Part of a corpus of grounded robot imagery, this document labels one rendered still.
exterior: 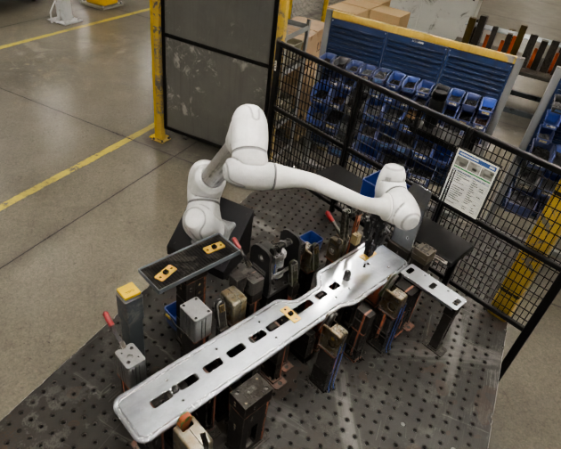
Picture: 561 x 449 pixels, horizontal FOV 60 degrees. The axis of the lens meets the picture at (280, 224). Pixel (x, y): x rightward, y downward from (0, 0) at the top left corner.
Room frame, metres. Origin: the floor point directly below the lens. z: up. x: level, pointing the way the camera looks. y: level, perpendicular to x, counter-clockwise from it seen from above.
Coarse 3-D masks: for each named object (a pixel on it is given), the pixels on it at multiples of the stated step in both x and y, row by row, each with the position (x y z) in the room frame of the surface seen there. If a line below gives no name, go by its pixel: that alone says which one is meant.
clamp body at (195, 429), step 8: (192, 416) 0.78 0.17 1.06; (192, 424) 0.76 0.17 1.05; (176, 432) 0.72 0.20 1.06; (184, 432) 0.73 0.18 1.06; (192, 432) 0.73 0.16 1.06; (200, 432) 0.73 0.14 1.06; (176, 440) 0.72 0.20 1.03; (184, 440) 0.70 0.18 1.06; (192, 440) 0.71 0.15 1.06; (200, 440) 0.71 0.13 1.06; (208, 440) 0.71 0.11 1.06; (176, 448) 0.72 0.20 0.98; (184, 448) 0.69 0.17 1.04; (192, 448) 0.68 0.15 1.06; (200, 448) 0.69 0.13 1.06; (208, 448) 0.70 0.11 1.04
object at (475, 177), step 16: (464, 160) 2.02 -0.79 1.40; (480, 160) 1.98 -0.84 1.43; (448, 176) 2.05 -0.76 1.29; (464, 176) 2.00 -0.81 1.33; (480, 176) 1.96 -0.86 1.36; (496, 176) 1.92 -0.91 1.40; (448, 192) 2.03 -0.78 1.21; (464, 192) 1.99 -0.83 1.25; (480, 192) 1.94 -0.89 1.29; (464, 208) 1.97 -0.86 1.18; (480, 208) 1.92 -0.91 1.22
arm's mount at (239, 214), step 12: (228, 204) 2.00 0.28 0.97; (228, 216) 1.95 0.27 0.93; (240, 216) 1.94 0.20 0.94; (252, 216) 1.96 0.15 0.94; (180, 228) 1.92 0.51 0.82; (240, 228) 1.90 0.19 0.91; (180, 240) 1.87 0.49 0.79; (240, 240) 1.86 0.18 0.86; (168, 252) 1.85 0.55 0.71; (228, 264) 1.76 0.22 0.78; (216, 276) 1.74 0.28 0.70
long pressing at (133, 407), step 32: (352, 256) 1.70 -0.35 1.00; (384, 256) 1.74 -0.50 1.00; (320, 288) 1.46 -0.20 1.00; (352, 288) 1.49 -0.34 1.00; (256, 320) 1.24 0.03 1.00; (320, 320) 1.29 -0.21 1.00; (192, 352) 1.05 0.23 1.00; (224, 352) 1.07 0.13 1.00; (256, 352) 1.09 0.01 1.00; (160, 384) 0.91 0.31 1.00; (192, 384) 0.92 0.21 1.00; (224, 384) 0.95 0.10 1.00; (128, 416) 0.78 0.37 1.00; (160, 416) 0.80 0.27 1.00
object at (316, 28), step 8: (312, 24) 5.29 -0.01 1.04; (320, 24) 5.33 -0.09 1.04; (288, 32) 4.88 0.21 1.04; (304, 32) 4.96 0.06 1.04; (312, 32) 4.99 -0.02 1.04; (320, 32) 5.12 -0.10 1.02; (312, 40) 4.90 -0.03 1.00; (320, 40) 5.16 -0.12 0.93; (312, 48) 4.93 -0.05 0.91; (320, 48) 5.21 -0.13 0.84; (296, 72) 5.12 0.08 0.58; (304, 72) 4.69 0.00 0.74; (312, 72) 4.72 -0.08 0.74; (288, 80) 5.15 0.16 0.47; (304, 80) 4.66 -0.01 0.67; (280, 88) 4.96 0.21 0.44; (312, 88) 4.63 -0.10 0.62; (304, 96) 4.65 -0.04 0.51; (304, 104) 4.65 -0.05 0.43; (304, 120) 4.64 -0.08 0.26; (288, 128) 4.69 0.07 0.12; (296, 128) 4.67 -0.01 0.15; (296, 136) 4.66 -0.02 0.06
